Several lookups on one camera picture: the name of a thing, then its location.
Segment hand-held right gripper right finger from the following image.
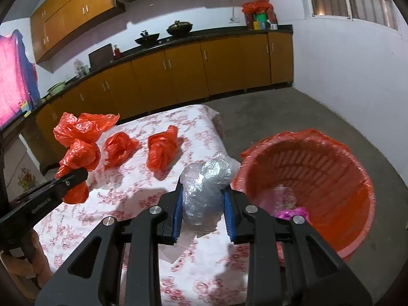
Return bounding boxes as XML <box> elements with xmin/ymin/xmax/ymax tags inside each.
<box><xmin>222</xmin><ymin>187</ymin><xmax>373</xmax><ymax>306</ymax></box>

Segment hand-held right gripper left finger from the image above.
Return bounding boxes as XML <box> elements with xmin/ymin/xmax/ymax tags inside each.
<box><xmin>34</xmin><ymin>182</ymin><xmax>185</xmax><ymax>306</ymax></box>

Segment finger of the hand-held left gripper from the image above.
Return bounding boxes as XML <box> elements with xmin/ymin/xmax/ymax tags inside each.
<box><xmin>11</xmin><ymin>167</ymin><xmax>89</xmax><ymax>208</ymax></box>

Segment clear plastic bag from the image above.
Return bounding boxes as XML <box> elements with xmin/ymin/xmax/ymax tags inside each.
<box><xmin>181</xmin><ymin>151</ymin><xmax>242</xmax><ymax>227</ymax></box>

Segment large red plastic bag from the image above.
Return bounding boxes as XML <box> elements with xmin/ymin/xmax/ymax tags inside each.
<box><xmin>54</xmin><ymin>111</ymin><xmax>121</xmax><ymax>205</ymax></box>

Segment white plastic bag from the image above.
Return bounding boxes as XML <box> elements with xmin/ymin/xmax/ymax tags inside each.
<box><xmin>269</xmin><ymin>183</ymin><xmax>298</xmax><ymax>212</ymax></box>

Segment pink plastic bag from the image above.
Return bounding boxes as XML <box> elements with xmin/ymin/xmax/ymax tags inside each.
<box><xmin>275</xmin><ymin>207</ymin><xmax>312</xmax><ymax>225</ymax></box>

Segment orange plastic mesh basket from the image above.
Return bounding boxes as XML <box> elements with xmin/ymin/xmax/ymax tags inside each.
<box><xmin>232</xmin><ymin>129</ymin><xmax>377</xmax><ymax>262</ymax></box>

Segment person's left hand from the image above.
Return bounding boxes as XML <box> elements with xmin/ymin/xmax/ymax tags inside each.
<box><xmin>6</xmin><ymin>229</ymin><xmax>52</xmax><ymax>284</ymax></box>

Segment floral tablecloth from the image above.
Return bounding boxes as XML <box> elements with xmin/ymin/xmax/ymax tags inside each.
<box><xmin>33</xmin><ymin>105</ymin><xmax>287</xmax><ymax>306</ymax></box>

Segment crumpled red plastic bag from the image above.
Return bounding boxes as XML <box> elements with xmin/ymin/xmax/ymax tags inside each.
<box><xmin>104</xmin><ymin>132</ymin><xmax>141</xmax><ymax>168</ymax></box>
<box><xmin>147</xmin><ymin>125</ymin><xmax>179</xmax><ymax>173</ymax></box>

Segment green basin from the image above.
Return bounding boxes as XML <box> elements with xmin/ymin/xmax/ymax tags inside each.
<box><xmin>47</xmin><ymin>81</ymin><xmax>67</xmax><ymax>95</ymax></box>

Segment red basket liner bag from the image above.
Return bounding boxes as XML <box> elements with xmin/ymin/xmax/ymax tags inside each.
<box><xmin>232</xmin><ymin>128</ymin><xmax>354</xmax><ymax>198</ymax></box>

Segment glass jar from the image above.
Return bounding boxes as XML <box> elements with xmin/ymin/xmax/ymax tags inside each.
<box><xmin>74</xmin><ymin>59</ymin><xmax>88</xmax><ymax>78</ymax></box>

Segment pink and blue cloth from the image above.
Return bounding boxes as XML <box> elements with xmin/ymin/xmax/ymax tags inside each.
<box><xmin>0</xmin><ymin>29</ymin><xmax>41</xmax><ymax>131</ymax></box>

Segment dark cutting board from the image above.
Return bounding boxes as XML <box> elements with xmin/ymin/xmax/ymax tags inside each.
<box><xmin>88</xmin><ymin>43</ymin><xmax>114</xmax><ymax>67</ymax></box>

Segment wooden base cabinets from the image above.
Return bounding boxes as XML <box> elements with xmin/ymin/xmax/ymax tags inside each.
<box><xmin>19</xmin><ymin>32</ymin><xmax>294</xmax><ymax>176</ymax></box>

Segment black wok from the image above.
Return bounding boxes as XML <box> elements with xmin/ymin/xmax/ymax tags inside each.
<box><xmin>134</xmin><ymin>31</ymin><xmax>160</xmax><ymax>46</ymax></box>

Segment black pot with lid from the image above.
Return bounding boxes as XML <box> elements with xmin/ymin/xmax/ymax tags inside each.
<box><xmin>166</xmin><ymin>21</ymin><xmax>194</xmax><ymax>36</ymax></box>

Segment black kitchen countertop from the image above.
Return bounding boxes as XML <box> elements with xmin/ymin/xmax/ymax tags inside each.
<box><xmin>24</xmin><ymin>24</ymin><xmax>293</xmax><ymax>118</ymax></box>

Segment green box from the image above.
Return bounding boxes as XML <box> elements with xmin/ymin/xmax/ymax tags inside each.
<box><xmin>253</xmin><ymin>13</ymin><xmax>268</xmax><ymax>30</ymax></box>

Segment red bag over containers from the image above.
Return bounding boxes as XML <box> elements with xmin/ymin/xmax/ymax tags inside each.
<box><xmin>241</xmin><ymin>1</ymin><xmax>275</xmax><ymax>15</ymax></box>

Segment wooden wall cabinets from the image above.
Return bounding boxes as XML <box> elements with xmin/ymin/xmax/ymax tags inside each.
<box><xmin>30</xmin><ymin>0</ymin><xmax>275</xmax><ymax>64</ymax></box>

